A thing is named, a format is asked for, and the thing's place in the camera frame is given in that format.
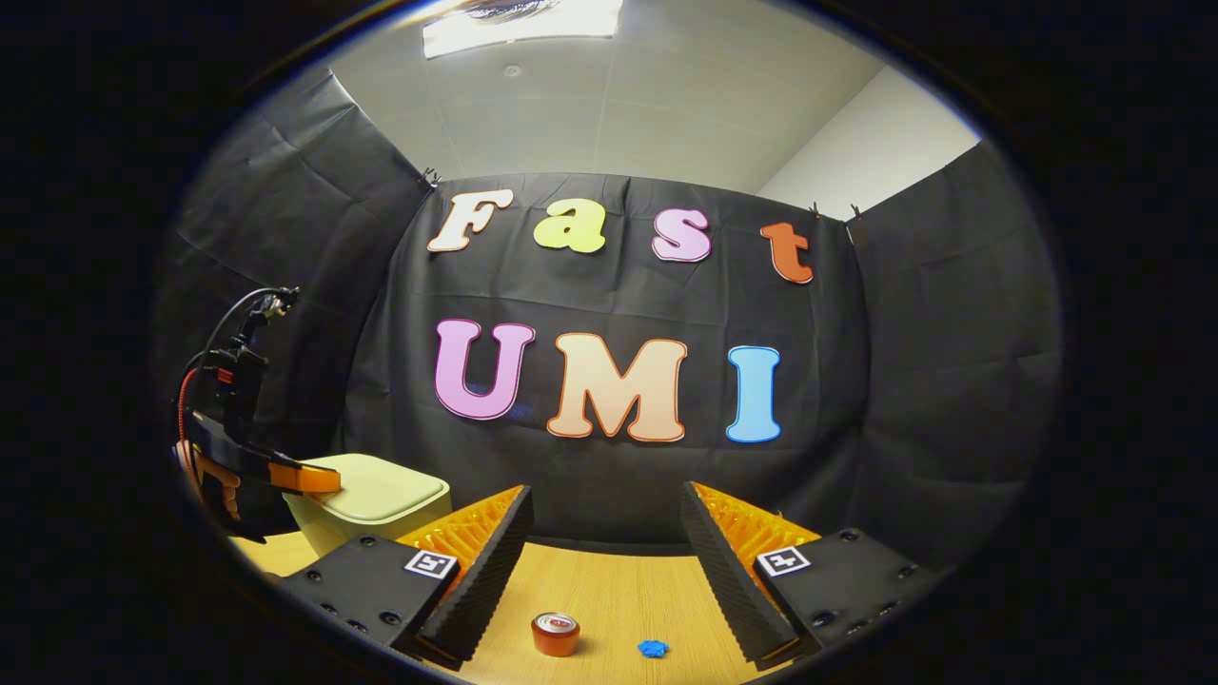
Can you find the wooden desktop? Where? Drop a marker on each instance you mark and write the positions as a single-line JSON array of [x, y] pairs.
[[609, 590]]

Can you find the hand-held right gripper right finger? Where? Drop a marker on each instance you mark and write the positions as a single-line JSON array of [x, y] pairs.
[[728, 580]]

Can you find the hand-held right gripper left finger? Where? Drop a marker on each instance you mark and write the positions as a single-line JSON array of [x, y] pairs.
[[476, 590]]

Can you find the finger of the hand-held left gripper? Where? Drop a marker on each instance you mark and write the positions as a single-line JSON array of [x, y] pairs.
[[304, 478]]

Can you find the blue paper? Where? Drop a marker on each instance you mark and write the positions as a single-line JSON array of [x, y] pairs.
[[653, 649]]

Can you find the green desktop garbage bin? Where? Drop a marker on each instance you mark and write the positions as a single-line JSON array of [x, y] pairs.
[[381, 495]]

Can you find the red pop can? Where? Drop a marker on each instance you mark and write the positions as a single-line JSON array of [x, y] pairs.
[[556, 636]]

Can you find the black backdrop cloth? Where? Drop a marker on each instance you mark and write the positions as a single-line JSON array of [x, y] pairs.
[[609, 295]]

